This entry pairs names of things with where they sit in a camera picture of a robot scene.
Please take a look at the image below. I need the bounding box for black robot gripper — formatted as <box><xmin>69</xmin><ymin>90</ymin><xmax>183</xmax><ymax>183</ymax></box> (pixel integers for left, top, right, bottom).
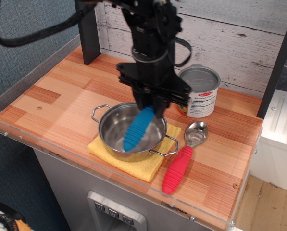
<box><xmin>116</xmin><ymin>55</ymin><xmax>191</xmax><ymax>118</ymax></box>

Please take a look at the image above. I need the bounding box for blue handled metal fork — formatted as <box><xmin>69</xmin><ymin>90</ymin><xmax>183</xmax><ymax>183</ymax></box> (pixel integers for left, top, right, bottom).
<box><xmin>123</xmin><ymin>105</ymin><xmax>155</xmax><ymax>152</ymax></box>

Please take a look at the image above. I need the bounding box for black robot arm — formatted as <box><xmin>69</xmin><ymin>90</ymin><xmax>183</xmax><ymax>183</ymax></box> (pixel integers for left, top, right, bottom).
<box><xmin>110</xmin><ymin>0</ymin><xmax>192</xmax><ymax>118</ymax></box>

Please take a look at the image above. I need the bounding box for stainless steel pot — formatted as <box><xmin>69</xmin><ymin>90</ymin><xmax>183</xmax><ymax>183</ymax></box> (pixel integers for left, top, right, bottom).
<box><xmin>91</xmin><ymin>103</ymin><xmax>178</xmax><ymax>162</ymax></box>

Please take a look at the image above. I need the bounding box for toy food can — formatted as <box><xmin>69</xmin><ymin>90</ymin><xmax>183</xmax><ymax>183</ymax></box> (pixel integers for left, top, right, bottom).
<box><xmin>177</xmin><ymin>64</ymin><xmax>221</xmax><ymax>118</ymax></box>

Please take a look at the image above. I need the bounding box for yellow cloth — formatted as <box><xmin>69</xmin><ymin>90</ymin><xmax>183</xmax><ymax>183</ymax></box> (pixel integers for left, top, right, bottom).
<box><xmin>87</xmin><ymin>135</ymin><xmax>171</xmax><ymax>182</ymax></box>

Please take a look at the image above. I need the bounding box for grey toy kitchen cabinet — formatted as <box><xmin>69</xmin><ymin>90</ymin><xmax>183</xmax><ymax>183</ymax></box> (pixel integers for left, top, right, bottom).
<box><xmin>34</xmin><ymin>150</ymin><xmax>208</xmax><ymax>231</ymax></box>

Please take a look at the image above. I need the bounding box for silver dispenser panel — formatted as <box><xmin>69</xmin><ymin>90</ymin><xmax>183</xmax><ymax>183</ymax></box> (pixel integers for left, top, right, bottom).
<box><xmin>87</xmin><ymin>191</ymin><xmax>147</xmax><ymax>231</ymax></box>

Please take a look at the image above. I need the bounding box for white cabinet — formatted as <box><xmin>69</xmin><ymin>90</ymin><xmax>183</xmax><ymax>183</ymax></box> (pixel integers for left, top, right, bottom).
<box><xmin>250</xmin><ymin>90</ymin><xmax>287</xmax><ymax>190</ymax></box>

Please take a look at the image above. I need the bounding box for orange cloth object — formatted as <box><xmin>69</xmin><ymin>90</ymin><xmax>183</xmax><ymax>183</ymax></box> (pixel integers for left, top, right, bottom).
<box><xmin>15</xmin><ymin>220</ymin><xmax>32</xmax><ymax>231</ymax></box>

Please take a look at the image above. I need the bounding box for red handled metal spoon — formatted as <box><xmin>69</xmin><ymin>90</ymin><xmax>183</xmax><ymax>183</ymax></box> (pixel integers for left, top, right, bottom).
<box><xmin>162</xmin><ymin>121</ymin><xmax>208</xmax><ymax>194</ymax></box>

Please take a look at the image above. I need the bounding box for dark grey right post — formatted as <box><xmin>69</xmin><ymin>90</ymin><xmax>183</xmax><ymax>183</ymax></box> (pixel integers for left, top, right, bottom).
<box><xmin>257</xmin><ymin>31</ymin><xmax>287</xmax><ymax>119</ymax></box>

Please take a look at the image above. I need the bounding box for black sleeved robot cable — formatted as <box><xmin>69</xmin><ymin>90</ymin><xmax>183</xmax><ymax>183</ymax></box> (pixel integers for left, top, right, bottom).
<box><xmin>0</xmin><ymin>0</ymin><xmax>103</xmax><ymax>48</ymax></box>

